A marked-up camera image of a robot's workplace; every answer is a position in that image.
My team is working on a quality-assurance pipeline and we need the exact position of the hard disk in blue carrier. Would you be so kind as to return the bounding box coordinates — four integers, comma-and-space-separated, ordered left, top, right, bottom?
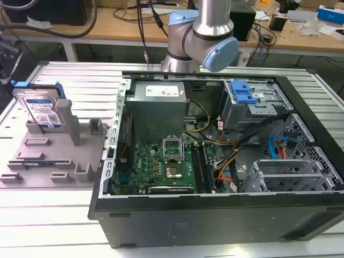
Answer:
11, 81, 67, 132

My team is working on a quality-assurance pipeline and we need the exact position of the grey power supply unit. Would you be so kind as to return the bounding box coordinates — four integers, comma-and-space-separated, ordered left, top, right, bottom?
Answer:
126, 81, 190, 138

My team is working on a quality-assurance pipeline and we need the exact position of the green motherboard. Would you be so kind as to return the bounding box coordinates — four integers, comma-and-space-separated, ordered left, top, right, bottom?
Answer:
114, 141, 217, 195

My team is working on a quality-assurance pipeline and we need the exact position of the CPU chip with gold contacts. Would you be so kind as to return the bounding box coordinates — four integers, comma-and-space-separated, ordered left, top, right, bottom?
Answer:
165, 166, 183, 180

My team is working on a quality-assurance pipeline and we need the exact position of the black RAM slot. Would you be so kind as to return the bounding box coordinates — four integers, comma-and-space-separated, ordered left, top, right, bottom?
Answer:
191, 143, 209, 194
200, 143, 216, 193

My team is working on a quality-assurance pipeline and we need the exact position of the graphics card with black shroud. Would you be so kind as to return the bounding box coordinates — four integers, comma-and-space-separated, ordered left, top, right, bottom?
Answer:
147, 184, 195, 195

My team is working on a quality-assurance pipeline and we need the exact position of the blue drive bay latch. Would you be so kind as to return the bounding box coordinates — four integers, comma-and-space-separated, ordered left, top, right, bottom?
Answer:
230, 80, 259, 106

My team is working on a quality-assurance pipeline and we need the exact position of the silver drive cage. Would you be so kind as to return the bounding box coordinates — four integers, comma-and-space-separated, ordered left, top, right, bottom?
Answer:
218, 79, 292, 132

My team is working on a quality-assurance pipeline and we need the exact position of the black open PC case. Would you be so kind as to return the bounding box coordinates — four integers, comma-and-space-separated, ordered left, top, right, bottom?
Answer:
88, 70, 344, 249

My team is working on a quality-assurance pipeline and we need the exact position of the wooden desk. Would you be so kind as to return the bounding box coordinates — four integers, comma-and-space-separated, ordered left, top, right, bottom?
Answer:
0, 5, 344, 58

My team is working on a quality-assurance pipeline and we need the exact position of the grey parts rack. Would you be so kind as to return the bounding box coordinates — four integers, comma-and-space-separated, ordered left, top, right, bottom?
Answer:
0, 99, 110, 189

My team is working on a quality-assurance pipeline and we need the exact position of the black box on desk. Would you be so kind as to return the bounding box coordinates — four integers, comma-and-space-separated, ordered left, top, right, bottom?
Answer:
229, 5, 256, 42

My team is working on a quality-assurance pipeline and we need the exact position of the small black cube device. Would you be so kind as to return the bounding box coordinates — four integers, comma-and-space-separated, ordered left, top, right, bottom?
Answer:
269, 15, 287, 31

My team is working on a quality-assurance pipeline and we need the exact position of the clear plastic packaging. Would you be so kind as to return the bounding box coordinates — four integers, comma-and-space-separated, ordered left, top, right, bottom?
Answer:
298, 18, 325, 36

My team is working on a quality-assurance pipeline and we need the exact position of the blue cardboard box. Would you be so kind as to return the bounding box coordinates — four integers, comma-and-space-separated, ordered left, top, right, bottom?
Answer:
317, 4, 344, 20

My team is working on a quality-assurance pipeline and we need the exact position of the CPU socket with metal frame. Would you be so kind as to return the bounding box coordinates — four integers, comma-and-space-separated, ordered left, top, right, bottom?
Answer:
162, 137, 184, 164

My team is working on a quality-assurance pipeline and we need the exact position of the yellow black power wire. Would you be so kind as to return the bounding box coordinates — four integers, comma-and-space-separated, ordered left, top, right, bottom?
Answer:
181, 99, 211, 134

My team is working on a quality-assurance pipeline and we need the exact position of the orange SATA wire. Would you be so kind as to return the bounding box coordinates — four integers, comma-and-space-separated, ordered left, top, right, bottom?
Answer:
217, 164, 232, 183

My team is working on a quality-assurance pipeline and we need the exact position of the black braided cable bundle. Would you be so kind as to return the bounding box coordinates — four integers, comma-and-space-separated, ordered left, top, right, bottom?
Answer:
216, 113, 292, 169

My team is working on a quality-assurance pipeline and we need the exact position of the black hanging cable with plug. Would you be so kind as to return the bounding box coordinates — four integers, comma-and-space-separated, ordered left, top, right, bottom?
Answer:
137, 0, 169, 65

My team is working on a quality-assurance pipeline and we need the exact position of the blue SATA wire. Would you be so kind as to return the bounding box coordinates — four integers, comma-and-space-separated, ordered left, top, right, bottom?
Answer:
268, 135, 289, 163

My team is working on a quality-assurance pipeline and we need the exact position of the silver disk bay bracket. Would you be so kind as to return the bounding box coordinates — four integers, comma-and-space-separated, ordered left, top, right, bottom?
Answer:
240, 159, 332, 192

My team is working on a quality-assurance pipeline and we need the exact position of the thick grey cable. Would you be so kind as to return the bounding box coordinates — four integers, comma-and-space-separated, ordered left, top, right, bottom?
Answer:
0, 0, 98, 38

